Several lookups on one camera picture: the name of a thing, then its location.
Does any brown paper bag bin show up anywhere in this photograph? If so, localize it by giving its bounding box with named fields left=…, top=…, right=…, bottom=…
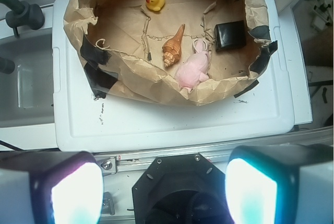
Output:
left=64, top=0, right=277, bottom=106

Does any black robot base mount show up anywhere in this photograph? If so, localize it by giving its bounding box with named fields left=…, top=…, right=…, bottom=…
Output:
left=132, top=154, right=234, bottom=223

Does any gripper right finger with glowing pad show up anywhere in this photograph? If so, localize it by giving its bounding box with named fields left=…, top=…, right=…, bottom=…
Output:
left=225, top=144, right=333, bottom=223

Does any black square box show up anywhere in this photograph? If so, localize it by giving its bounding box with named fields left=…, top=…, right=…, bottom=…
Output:
left=214, top=20, right=246, bottom=52

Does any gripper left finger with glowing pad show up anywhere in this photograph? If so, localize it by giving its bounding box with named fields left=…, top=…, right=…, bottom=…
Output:
left=1, top=151, right=103, bottom=223

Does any yellow rubber duck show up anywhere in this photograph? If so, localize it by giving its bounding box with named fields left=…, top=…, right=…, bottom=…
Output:
left=146, top=0, right=165, bottom=11

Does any black clamp knob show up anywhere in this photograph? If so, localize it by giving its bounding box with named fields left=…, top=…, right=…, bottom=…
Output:
left=1, top=0, right=45, bottom=38

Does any brown conch seashell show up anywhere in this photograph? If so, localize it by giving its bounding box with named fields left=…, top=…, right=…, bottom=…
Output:
left=162, top=24, right=185, bottom=67

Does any aluminium extrusion rail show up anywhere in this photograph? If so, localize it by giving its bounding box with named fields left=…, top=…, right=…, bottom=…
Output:
left=94, top=126, right=333, bottom=175

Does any clear plastic container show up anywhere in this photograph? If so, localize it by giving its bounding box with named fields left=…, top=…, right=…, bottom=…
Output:
left=1, top=32, right=54, bottom=128

